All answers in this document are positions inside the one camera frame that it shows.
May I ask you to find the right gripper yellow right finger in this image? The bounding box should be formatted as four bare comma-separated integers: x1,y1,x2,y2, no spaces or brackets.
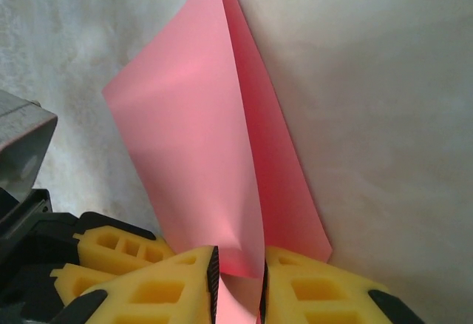
258,246,426,324

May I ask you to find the pink square paper sheet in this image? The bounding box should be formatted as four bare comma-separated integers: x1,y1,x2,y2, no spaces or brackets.
102,0,336,324

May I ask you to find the grey metal bracket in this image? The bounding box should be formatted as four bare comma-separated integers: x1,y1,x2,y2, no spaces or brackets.
0,89,59,206

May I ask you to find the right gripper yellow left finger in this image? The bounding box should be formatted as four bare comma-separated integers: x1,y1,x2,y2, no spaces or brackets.
51,245,221,324

